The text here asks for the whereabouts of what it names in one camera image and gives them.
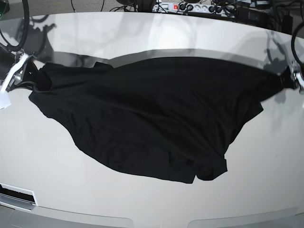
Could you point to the black t-shirt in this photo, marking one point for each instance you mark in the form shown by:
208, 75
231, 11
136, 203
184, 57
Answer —
171, 118

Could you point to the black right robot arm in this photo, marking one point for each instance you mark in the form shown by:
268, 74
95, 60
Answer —
14, 49

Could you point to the black box behind table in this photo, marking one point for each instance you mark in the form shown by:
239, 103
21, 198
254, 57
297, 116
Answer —
251, 17

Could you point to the white power strip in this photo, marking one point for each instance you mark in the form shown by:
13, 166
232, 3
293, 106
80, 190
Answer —
223, 9

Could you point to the white slotted table fixture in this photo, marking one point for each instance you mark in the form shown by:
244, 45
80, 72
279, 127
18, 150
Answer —
17, 198

